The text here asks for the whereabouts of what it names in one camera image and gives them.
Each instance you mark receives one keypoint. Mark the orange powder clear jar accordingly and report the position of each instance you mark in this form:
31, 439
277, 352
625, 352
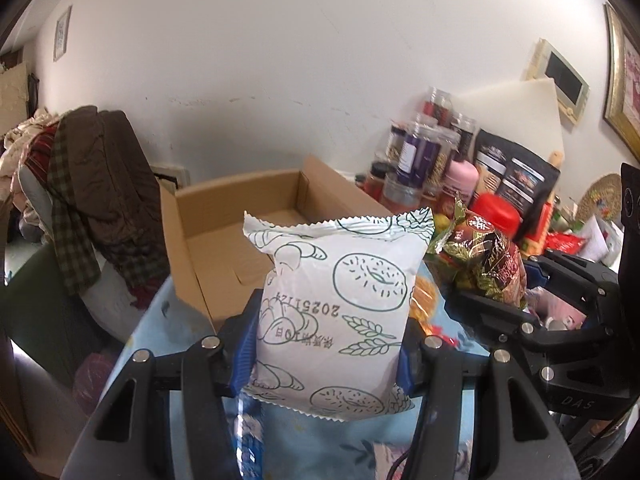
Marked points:
397, 197

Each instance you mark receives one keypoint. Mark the wall thermostat panel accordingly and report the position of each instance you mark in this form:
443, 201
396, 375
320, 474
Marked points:
572, 91

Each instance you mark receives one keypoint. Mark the white bread snack bag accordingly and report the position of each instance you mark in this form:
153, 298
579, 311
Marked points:
334, 310

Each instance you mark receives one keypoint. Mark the white foam board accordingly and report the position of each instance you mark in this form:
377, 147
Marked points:
524, 112

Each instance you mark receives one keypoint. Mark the black stand-up pouch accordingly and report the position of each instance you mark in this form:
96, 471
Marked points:
519, 176

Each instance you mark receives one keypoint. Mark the brown jacket on chair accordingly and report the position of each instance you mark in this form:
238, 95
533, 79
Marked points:
116, 193

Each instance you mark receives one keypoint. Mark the red canister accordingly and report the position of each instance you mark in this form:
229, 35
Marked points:
499, 212

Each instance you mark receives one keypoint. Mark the gold framed picture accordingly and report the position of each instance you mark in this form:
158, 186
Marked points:
621, 110

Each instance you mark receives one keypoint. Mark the nut filled clear jar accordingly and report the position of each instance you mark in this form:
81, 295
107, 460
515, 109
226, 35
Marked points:
447, 141

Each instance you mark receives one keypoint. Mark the woven round mat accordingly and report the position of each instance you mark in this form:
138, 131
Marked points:
603, 199

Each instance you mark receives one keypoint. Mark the peanut snack bag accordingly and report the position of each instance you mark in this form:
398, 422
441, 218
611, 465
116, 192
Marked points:
473, 255

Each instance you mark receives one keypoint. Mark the brown powder small jar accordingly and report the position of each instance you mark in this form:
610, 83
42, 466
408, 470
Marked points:
374, 183

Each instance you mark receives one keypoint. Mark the small wall picture frame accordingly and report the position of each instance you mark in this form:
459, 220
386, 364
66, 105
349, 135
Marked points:
61, 32

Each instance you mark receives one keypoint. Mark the plaid garment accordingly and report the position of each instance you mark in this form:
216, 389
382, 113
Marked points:
73, 248

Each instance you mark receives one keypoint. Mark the green yellow pear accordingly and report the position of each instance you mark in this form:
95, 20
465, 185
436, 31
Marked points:
441, 223

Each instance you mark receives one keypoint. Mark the pink lidded jar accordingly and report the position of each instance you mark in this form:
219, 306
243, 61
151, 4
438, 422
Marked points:
458, 183

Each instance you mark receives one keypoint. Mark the purple label clear jar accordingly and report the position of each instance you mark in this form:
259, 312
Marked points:
418, 154

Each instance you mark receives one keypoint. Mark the yellow waffle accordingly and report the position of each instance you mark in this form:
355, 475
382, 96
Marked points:
423, 304

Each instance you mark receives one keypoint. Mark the pink panda cup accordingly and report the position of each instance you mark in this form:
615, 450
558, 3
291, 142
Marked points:
553, 312

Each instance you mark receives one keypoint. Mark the red berry top jar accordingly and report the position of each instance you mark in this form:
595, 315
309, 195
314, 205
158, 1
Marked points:
437, 104

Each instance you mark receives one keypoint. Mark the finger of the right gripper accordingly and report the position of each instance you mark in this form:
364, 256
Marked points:
493, 324
559, 270

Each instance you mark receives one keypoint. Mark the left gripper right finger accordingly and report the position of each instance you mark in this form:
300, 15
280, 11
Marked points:
514, 437

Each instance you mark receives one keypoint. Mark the blue white tablet tube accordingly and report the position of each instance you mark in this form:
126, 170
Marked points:
248, 437

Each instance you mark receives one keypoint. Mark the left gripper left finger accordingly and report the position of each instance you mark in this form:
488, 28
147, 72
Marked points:
128, 435

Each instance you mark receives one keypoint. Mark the dark label back jar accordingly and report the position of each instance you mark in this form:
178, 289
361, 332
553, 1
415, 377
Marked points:
465, 127

